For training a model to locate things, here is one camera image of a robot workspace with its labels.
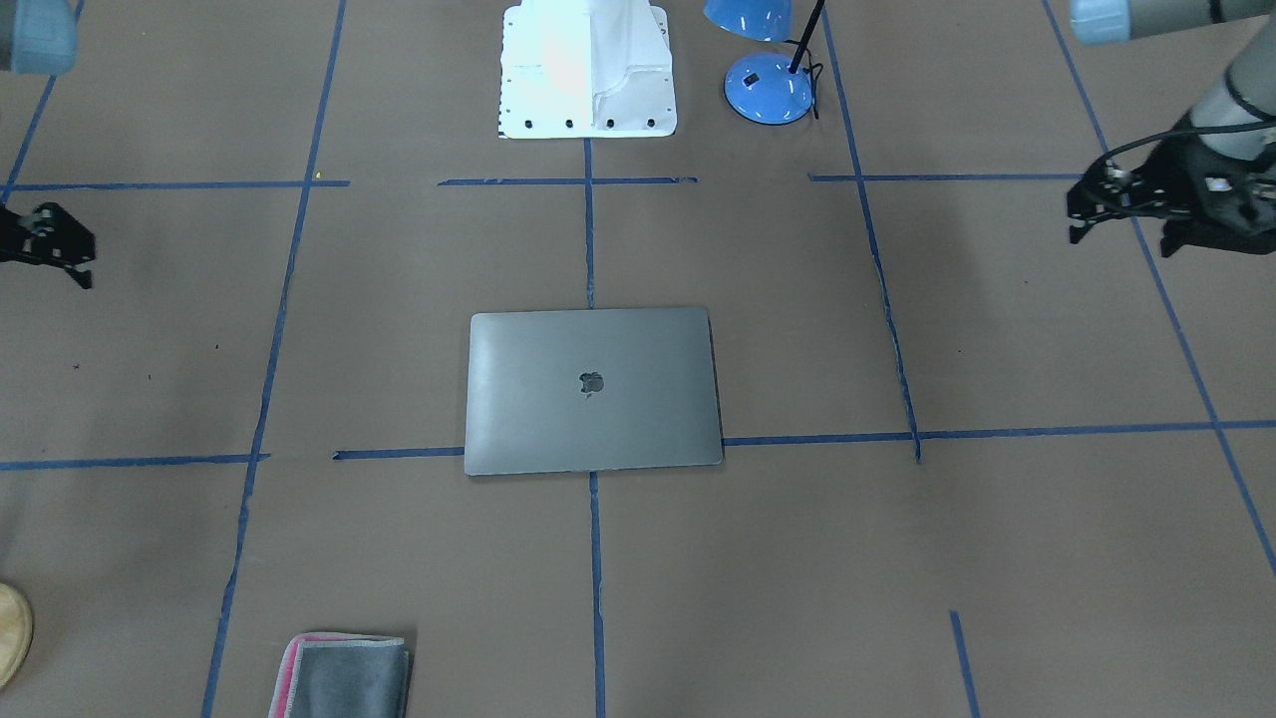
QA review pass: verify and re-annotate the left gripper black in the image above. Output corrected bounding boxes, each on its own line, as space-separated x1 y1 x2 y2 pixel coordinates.
1065 120 1273 245

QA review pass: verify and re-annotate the grey laptop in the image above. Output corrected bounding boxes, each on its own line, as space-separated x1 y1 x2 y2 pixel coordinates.
464 306 723 478

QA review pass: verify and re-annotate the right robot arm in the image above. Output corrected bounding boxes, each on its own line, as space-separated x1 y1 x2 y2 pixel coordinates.
1 1 97 289

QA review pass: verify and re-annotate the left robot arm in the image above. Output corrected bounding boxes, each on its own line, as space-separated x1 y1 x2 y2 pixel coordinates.
1065 1 1275 258

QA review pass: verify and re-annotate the wooden mug tree stand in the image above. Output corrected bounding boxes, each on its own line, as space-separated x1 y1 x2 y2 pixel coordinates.
1 582 34 689

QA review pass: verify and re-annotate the grey and pink folded cloth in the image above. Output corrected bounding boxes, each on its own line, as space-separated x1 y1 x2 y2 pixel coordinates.
267 633 412 717

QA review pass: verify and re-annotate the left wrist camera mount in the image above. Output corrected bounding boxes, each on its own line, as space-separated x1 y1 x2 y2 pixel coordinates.
1160 170 1275 258

